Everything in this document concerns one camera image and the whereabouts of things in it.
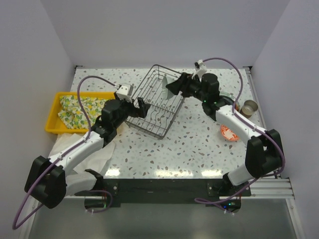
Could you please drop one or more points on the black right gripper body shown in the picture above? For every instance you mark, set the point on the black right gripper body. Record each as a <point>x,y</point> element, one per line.
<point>193,88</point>

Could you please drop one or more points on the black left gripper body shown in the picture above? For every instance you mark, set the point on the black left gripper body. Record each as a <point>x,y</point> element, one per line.
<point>124,110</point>

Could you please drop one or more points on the celadon green flower plate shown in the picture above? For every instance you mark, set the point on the celadon green flower plate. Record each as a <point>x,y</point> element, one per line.
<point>230,99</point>

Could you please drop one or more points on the beige ceramic cup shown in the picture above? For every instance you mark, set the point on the beige ceramic cup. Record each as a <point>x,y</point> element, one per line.
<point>249,108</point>

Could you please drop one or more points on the red white patterned bowl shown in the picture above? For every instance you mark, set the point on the red white patterned bowl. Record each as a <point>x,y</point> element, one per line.
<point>228,134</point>

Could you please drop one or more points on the celadon green bowl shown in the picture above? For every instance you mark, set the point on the celadon green bowl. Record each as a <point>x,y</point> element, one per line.
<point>166,93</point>

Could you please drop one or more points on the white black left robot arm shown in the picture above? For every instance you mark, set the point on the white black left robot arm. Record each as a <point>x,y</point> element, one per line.
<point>49,179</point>

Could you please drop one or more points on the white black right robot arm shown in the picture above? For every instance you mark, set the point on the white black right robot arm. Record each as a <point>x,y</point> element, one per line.
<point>264,152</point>

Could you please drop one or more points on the lemon print cloth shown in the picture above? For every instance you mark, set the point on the lemon print cloth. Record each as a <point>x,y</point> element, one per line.
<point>72,115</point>

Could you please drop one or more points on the white towel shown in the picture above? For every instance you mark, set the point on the white towel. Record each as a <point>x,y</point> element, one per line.
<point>96,161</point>

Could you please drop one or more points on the yellow plastic tray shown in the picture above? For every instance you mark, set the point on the yellow plastic tray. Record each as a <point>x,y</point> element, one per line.
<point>55,125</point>

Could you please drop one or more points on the black wire dish rack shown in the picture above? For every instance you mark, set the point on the black wire dish rack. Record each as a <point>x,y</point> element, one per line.
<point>162,113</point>

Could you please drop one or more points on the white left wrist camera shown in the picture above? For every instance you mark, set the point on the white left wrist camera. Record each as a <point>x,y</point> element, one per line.
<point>124,92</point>

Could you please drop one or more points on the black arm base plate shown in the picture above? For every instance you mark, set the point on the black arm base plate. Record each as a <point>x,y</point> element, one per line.
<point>158,191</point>

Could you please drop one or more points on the aluminium frame rail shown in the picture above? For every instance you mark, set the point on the aluminium frame rail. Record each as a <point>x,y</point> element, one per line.
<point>279,188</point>

